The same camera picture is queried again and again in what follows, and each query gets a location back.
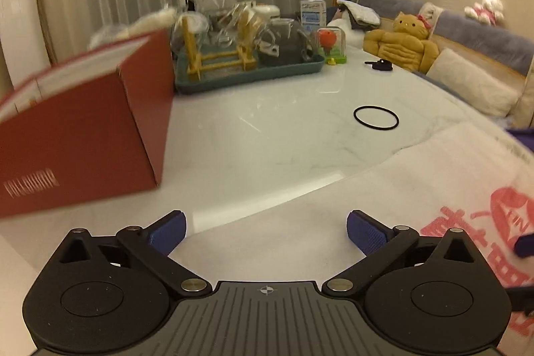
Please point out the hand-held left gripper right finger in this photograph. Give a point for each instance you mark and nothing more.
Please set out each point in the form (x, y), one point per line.
(367, 233)

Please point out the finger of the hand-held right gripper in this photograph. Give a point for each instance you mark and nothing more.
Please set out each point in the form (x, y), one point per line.
(523, 297)
(525, 244)

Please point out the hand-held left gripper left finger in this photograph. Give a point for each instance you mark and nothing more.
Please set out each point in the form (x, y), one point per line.
(167, 233)

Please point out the white printed shopping bag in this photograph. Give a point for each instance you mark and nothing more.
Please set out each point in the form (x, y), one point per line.
(375, 193)

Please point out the black rubber band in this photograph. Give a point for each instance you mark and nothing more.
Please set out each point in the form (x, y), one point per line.
(354, 117)

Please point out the red cardboard box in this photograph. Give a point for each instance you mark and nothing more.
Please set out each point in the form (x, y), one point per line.
(83, 139)

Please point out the purple cloth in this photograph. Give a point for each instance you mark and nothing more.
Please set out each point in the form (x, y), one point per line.
(523, 139)

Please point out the beige cushion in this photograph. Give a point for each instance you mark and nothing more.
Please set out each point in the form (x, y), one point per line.
(471, 85)

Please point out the black key fob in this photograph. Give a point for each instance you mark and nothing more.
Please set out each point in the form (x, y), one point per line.
(381, 65)

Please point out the teal tray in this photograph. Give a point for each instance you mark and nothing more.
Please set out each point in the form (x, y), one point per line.
(250, 74)

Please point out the wooden cup rack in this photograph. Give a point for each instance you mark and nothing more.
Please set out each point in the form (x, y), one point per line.
(190, 47)

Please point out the yellow muscular cat plush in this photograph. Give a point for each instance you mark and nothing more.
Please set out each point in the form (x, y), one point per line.
(396, 47)

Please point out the orange toy in clear case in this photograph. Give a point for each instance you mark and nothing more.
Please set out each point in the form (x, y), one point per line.
(331, 43)

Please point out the grey glass pitcher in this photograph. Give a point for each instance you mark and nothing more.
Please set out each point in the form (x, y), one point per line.
(288, 43)

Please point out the clear glass cup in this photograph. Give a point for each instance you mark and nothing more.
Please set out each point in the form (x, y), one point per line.
(194, 24)
(248, 22)

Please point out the grey sofa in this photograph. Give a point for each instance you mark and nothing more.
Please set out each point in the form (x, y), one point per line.
(479, 35)

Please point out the grey white quilted cloth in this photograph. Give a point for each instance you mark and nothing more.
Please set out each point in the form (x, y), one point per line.
(358, 12)

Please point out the milk carton with straw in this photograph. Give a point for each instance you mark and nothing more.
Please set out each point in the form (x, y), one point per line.
(313, 12)

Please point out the glass teapot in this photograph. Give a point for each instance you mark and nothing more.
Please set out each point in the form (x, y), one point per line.
(221, 1)

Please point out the pink white plush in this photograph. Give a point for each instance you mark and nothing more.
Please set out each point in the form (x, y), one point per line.
(484, 10)

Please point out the white lidded pot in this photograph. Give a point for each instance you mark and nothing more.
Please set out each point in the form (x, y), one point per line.
(267, 10)

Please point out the white standing air conditioner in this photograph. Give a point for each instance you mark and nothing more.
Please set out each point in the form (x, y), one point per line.
(21, 14)

